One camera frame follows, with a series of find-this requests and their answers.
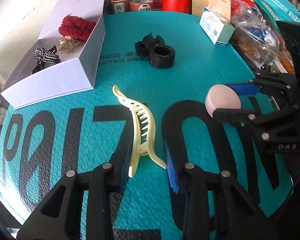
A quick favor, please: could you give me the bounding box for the black white checkered bow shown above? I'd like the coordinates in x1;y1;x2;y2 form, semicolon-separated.
34;46;61;64

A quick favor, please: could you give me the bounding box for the black bow hair clip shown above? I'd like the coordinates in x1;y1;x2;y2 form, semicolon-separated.
134;33;165;57

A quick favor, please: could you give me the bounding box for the pink round compact case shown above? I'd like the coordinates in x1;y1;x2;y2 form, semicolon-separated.
205;85;241;117

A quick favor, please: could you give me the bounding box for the black hair claw clip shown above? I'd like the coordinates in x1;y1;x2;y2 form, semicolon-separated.
32;46;61;74

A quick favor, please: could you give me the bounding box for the jar with red label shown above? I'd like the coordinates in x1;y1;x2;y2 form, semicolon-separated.
129;0;154;11

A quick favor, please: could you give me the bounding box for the teal white medicine box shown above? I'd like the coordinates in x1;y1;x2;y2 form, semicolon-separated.
199;7;235;47

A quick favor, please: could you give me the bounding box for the gold pearl hair clip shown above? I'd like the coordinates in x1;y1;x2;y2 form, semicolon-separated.
58;36;81;53

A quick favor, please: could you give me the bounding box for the dark red fuzzy scrunchie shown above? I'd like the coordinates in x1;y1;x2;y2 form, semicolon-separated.
58;15;96;42

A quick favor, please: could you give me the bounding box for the cream yellow hair claw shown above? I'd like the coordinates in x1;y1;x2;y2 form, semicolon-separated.
112;85;167;178

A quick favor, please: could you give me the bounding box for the jar with orange label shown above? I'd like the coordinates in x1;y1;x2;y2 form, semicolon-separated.
110;0;129;14

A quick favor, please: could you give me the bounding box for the clear plastic bag of items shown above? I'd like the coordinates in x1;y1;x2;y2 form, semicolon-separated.
230;0;295;74

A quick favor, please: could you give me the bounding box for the white open gift box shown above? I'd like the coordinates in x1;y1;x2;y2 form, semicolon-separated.
1;0;106;109

